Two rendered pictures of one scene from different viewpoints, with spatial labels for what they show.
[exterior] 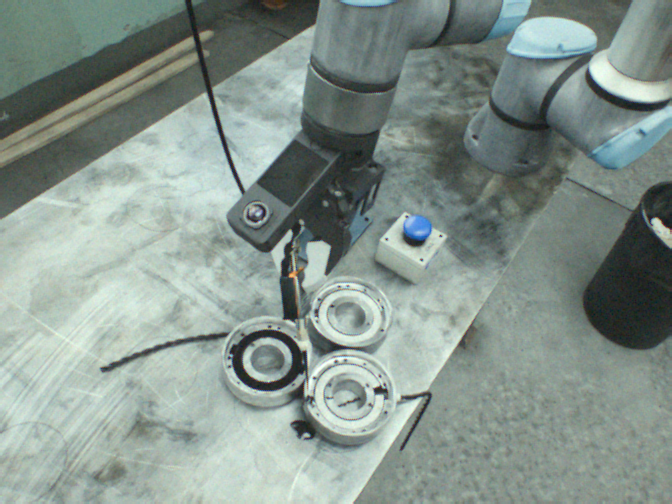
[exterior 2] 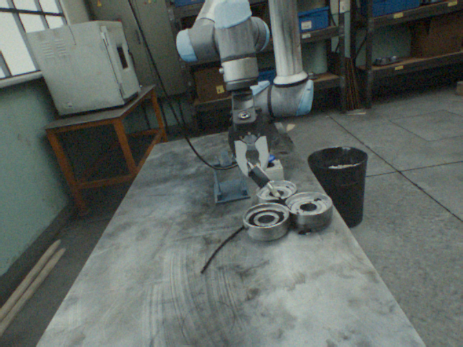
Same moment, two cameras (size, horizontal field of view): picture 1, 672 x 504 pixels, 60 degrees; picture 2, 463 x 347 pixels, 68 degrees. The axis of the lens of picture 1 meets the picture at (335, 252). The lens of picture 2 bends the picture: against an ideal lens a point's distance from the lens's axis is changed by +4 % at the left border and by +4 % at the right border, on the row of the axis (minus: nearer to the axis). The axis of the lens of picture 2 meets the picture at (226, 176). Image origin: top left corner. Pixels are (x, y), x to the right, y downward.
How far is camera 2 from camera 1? 0.49 m
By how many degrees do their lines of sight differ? 32
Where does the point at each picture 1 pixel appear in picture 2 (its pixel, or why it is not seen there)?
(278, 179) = (240, 105)
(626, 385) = (369, 238)
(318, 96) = (236, 68)
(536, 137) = (272, 127)
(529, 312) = not seen: hidden behind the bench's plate
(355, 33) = (241, 34)
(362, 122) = (255, 70)
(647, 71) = (295, 69)
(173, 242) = (176, 227)
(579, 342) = not seen: hidden behind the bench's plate
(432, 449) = not seen: hidden behind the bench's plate
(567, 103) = (277, 100)
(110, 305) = (176, 257)
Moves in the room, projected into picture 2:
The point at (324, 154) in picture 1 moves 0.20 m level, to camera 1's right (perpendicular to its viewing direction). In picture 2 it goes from (247, 92) to (321, 71)
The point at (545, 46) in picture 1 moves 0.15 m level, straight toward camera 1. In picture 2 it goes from (255, 88) to (268, 95)
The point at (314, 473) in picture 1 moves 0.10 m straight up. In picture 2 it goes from (327, 237) to (324, 196)
